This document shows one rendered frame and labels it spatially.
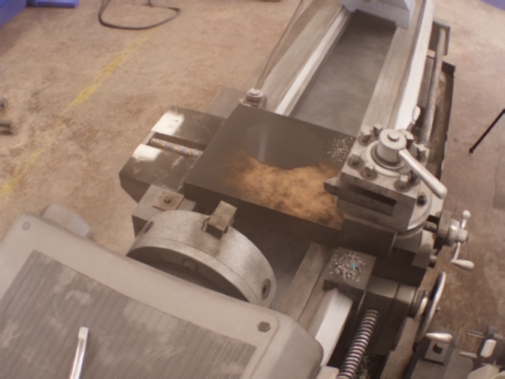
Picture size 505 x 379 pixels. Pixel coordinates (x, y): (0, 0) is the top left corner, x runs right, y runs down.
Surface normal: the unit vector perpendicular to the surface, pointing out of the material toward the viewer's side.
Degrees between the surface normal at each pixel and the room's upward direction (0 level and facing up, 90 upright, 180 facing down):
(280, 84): 0
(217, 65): 0
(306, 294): 0
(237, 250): 34
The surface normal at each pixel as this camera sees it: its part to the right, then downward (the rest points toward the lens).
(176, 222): -0.24, -0.76
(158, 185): 0.04, -0.71
